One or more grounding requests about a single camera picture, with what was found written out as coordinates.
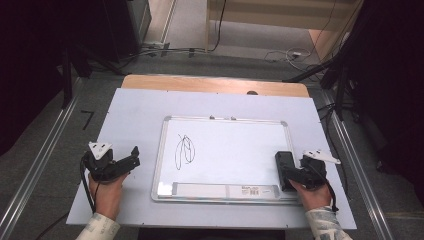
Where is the black hanging cable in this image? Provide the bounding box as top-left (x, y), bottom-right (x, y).
top-left (207, 0), bottom-right (228, 53)

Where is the long metal floor rail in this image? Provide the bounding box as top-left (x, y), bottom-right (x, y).
top-left (0, 76), bottom-right (85, 240)
top-left (320, 90), bottom-right (397, 240)

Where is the person's right hand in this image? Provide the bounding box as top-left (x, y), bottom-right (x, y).
top-left (287, 178), bottom-right (333, 212)

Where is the black cable beside table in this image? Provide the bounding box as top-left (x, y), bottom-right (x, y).
top-left (316, 102), bottom-right (351, 202)

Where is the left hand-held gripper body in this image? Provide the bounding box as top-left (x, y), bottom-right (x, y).
top-left (81, 141), bottom-right (117, 183)

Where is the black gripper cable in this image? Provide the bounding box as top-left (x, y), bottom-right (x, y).
top-left (34, 156), bottom-right (101, 240)
top-left (309, 163), bottom-right (340, 213)

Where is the person's left hand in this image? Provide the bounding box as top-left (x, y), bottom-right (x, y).
top-left (87, 171), bottom-right (130, 222)

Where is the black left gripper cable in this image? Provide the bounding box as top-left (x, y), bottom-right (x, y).
top-left (34, 156), bottom-right (101, 240)

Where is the wooden table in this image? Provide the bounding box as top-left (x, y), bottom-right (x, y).
top-left (120, 73), bottom-right (311, 99)

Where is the metal framed whiteboard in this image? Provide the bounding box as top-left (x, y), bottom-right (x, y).
top-left (150, 115), bottom-right (305, 206)

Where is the black metal stand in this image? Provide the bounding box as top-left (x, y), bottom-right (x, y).
top-left (282, 58), bottom-right (354, 122)
top-left (60, 43), bottom-right (128, 110)

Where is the black whiteboard eraser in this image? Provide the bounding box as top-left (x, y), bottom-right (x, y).
top-left (274, 150), bottom-right (298, 193)

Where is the white floor cable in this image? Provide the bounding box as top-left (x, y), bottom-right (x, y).
top-left (263, 47), bottom-right (314, 72)

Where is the black floor cable bundle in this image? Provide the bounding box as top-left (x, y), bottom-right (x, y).
top-left (114, 45), bottom-right (208, 71)

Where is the dark cabinet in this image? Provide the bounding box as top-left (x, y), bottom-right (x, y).
top-left (101, 0), bottom-right (153, 64)

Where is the black curtain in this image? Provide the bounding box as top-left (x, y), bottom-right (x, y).
top-left (336, 0), bottom-right (424, 208)
top-left (0, 0), bottom-right (111, 158)

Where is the beige wooden furniture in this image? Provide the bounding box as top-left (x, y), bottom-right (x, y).
top-left (204, 0), bottom-right (365, 62)

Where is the white table panel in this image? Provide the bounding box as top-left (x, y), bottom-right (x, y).
top-left (65, 87), bottom-right (358, 231)

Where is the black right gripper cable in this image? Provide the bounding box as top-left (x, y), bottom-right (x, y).
top-left (309, 163), bottom-right (340, 213)

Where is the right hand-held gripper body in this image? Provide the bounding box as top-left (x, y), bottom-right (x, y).
top-left (299, 149), bottom-right (342, 192)

